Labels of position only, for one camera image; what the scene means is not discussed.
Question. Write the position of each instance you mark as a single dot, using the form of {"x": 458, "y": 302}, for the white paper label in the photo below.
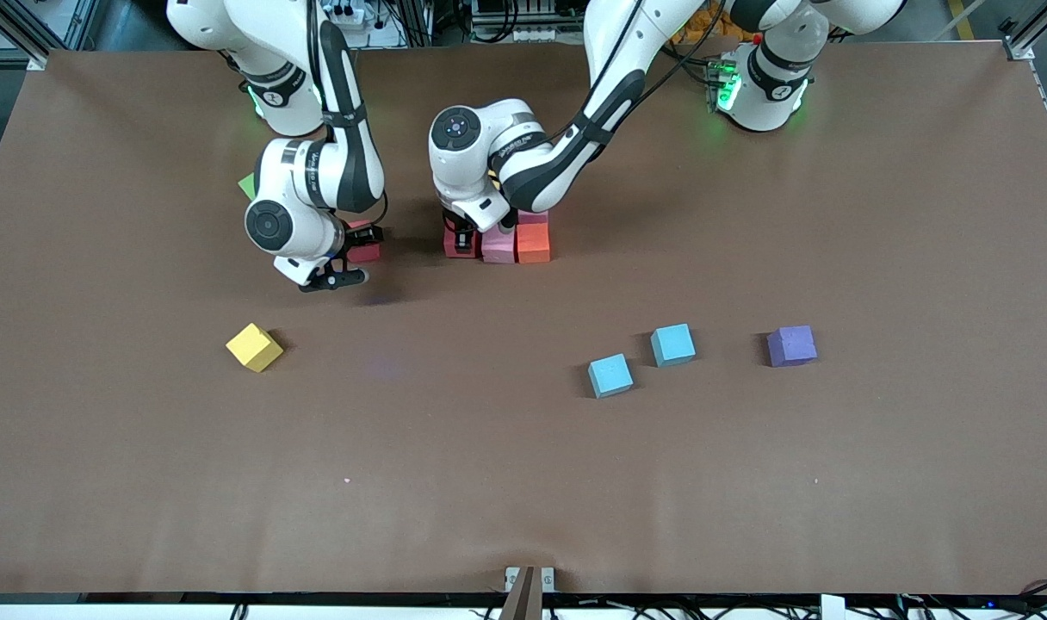
{"x": 832, "y": 607}

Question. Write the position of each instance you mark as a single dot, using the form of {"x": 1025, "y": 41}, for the cyan foam cube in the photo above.
{"x": 672, "y": 345}
{"x": 610, "y": 376}

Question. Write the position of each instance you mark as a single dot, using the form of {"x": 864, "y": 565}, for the orange foam cube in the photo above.
{"x": 533, "y": 244}

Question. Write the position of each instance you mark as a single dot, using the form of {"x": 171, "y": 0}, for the aluminium frame post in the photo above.
{"x": 1019, "y": 43}
{"x": 11, "y": 30}

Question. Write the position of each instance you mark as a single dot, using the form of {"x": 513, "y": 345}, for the pink foam cube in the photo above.
{"x": 498, "y": 245}
{"x": 532, "y": 217}

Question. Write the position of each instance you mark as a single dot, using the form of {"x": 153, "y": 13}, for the red foam cube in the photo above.
{"x": 364, "y": 252}
{"x": 448, "y": 245}

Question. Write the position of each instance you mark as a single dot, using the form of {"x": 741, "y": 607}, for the white power strip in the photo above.
{"x": 377, "y": 36}

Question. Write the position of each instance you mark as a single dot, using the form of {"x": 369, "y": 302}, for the brown table mat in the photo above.
{"x": 489, "y": 482}

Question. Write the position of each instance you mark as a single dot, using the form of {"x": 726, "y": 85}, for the metal edge bracket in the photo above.
{"x": 528, "y": 603}

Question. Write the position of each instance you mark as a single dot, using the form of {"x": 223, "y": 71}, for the grey equipment rack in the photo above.
{"x": 532, "y": 13}

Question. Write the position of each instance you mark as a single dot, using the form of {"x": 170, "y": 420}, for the green foam cube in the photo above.
{"x": 246, "y": 186}

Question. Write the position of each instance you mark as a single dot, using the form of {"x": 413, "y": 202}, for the orange toy pile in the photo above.
{"x": 704, "y": 34}

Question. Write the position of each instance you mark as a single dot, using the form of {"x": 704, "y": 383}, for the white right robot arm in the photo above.
{"x": 304, "y": 243}

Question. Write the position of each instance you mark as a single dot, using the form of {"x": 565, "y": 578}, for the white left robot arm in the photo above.
{"x": 463, "y": 176}

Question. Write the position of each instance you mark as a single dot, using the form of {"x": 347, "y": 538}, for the purple foam cube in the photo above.
{"x": 791, "y": 346}

